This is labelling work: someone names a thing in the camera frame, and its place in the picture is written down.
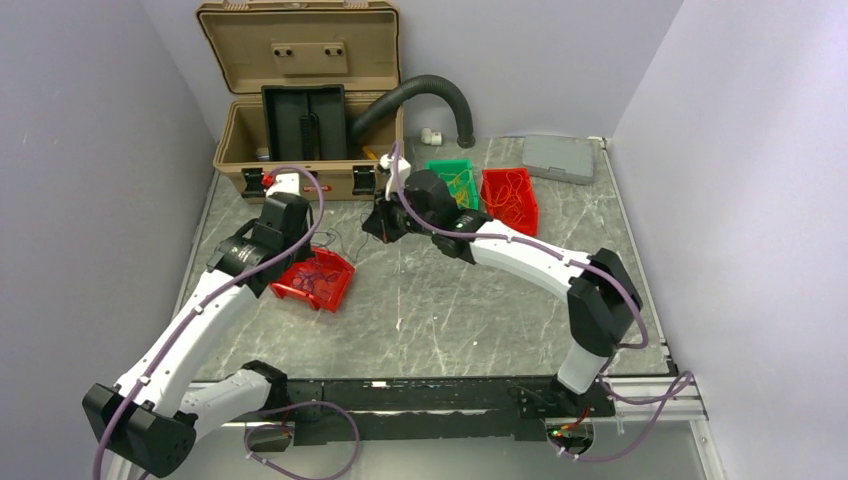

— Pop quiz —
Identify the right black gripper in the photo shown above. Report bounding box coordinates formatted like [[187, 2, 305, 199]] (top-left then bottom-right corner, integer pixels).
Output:
[[361, 184, 436, 246]]

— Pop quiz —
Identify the purple cable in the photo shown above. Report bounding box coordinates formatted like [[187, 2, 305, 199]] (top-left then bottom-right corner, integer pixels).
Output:
[[291, 264, 342, 299], [311, 228, 379, 266]]

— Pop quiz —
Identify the orange cable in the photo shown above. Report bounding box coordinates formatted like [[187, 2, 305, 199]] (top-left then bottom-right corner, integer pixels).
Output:
[[490, 172, 535, 227]]

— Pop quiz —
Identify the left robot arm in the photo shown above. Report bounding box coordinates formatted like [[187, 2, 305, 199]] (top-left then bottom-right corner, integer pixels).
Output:
[[82, 192, 318, 478]]

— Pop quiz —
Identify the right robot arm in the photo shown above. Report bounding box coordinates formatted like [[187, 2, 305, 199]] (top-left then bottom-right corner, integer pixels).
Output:
[[362, 170, 648, 415]]

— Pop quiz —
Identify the white pipe elbow fitting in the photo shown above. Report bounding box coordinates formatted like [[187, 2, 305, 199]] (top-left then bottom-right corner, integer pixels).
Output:
[[420, 128, 443, 146]]

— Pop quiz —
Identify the red flat bin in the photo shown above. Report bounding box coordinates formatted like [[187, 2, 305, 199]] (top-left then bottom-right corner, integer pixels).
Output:
[[269, 247, 355, 313]]

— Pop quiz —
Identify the yellow tool in toolbox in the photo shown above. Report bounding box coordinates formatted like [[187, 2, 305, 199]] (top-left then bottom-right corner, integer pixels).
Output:
[[362, 146, 378, 160]]

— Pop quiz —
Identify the green plastic bin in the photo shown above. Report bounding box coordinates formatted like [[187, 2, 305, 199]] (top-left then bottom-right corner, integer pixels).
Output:
[[425, 158, 480, 209]]

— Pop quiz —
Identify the black toolbox tray insert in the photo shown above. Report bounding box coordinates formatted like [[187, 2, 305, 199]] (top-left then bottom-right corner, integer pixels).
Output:
[[261, 84, 348, 162]]

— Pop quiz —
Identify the red plastic bin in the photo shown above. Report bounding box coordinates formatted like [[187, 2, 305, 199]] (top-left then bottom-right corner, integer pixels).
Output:
[[481, 167, 539, 237]]

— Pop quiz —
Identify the tan plastic toolbox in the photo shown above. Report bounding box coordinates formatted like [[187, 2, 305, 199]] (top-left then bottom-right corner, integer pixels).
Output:
[[195, 1, 403, 203]]

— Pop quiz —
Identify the grey plastic case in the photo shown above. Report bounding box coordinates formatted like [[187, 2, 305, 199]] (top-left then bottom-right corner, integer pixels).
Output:
[[521, 135, 595, 185]]

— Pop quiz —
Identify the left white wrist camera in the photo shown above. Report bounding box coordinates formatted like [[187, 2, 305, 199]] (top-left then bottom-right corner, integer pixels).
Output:
[[261, 173, 301, 198]]

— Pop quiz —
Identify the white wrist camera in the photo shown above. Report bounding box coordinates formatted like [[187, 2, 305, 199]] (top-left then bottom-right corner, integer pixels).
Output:
[[261, 173, 301, 198], [378, 154, 411, 201]]

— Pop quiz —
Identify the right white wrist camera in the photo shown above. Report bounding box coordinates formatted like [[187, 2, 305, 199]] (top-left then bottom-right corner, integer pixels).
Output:
[[378, 154, 411, 201]]

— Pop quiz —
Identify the black corrugated hose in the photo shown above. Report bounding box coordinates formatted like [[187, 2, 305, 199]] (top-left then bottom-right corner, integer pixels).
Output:
[[349, 74, 477, 150]]

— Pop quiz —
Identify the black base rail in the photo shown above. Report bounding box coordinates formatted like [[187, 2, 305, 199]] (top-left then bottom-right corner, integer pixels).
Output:
[[242, 375, 616, 446]]

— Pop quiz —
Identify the aluminium frame profile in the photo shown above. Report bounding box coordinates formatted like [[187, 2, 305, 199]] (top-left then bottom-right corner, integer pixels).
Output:
[[599, 371, 708, 422]]

